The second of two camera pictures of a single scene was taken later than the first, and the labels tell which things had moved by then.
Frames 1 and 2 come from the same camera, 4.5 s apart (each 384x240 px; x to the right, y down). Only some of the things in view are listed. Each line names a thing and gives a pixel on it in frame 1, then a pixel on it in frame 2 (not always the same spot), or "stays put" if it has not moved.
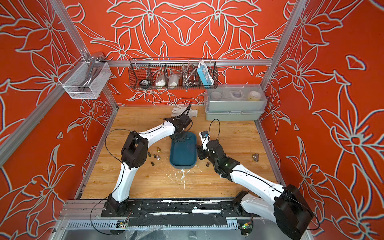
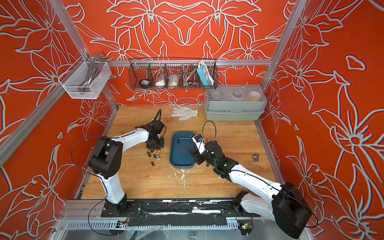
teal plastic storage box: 183,155 stays put
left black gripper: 183,139 → 161,145
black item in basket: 144,83 stays put
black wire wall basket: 172,73 stays put
